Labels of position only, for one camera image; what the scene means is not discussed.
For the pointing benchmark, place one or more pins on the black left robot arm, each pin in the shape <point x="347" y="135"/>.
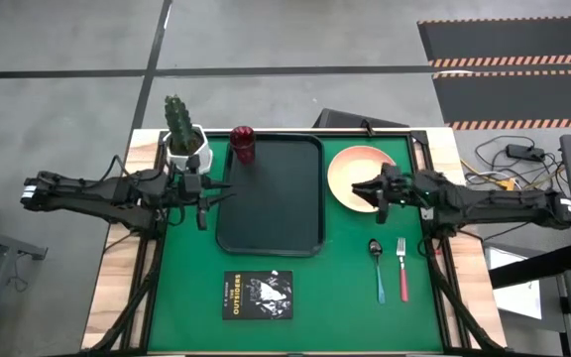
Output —
<point x="92" y="198"/>

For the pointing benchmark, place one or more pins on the green cactus plant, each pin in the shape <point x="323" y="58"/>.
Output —
<point x="176" y="121"/>

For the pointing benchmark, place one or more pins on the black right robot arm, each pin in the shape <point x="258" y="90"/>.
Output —
<point x="489" y="203"/>

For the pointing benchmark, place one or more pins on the black aluminium table frame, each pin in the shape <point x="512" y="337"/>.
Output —
<point x="420" y="136"/>

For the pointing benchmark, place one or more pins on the black plastic tray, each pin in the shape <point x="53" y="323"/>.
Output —
<point x="275" y="198"/>

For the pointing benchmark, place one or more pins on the black cart support bar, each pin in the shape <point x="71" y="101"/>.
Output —
<point x="538" y="265"/>

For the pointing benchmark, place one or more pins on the black Outsiders book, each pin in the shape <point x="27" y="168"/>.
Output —
<point x="258" y="295"/>

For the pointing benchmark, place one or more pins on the black power adapter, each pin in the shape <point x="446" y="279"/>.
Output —
<point x="524" y="151"/>

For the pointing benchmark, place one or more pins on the orange wooden plate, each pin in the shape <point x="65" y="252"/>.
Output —
<point x="347" y="168"/>

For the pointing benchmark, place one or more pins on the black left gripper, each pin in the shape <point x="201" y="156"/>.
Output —
<point x="192" y="187"/>

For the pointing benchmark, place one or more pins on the green table mat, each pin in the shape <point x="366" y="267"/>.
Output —
<point x="335" y="297"/>

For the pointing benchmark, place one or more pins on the dark red cup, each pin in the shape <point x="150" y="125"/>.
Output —
<point x="242" y="141"/>

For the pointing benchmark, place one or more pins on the white faceted plant pot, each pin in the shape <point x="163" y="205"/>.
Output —
<point x="205" y="154"/>

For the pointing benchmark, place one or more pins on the black hazard-striped floor mat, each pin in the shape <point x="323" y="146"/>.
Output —
<point x="518" y="96"/>
<point x="508" y="37"/>

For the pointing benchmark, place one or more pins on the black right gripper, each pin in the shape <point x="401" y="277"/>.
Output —
<point x="395" y="188"/>

